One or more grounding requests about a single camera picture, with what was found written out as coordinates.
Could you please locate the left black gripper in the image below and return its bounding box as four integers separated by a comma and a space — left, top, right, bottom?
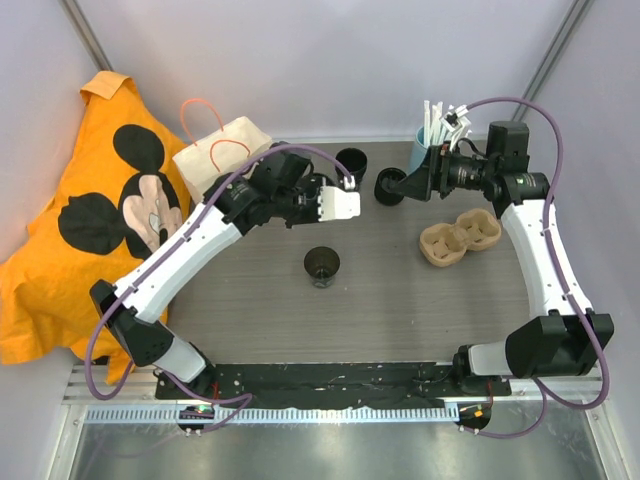
274, 177, 335, 230

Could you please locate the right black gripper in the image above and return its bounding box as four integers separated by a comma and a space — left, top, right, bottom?
393, 141, 497, 203

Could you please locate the dark coffee cup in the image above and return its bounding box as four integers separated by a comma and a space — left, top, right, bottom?
303, 246, 341, 288

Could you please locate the white paper takeout bag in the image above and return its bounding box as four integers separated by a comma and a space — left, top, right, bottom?
173, 98, 273, 203

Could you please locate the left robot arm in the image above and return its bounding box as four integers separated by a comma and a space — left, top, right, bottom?
90, 142, 337, 399

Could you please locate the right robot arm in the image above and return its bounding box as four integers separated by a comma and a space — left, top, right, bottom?
375, 121, 614, 395

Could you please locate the lidded black coffee cup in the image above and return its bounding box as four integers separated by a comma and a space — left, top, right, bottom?
374, 167, 406, 207

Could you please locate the light blue straw holder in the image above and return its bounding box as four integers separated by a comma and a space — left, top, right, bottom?
408, 126, 428, 174

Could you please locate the bottom pulp cup carrier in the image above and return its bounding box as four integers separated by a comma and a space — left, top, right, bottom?
419, 208, 502, 268

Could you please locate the orange mickey mouse bag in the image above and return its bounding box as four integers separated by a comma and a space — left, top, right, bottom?
1, 71, 191, 383

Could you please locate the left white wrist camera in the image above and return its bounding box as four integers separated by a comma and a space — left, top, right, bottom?
317, 177, 361, 222

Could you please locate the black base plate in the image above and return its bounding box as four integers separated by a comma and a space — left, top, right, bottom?
154, 360, 513, 411

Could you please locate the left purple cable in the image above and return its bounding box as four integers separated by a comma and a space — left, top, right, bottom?
83, 143, 359, 401

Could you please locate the purple cable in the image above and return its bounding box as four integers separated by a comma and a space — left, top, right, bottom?
83, 143, 359, 401
464, 96, 611, 440

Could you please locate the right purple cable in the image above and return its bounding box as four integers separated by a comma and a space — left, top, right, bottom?
464, 96, 611, 440

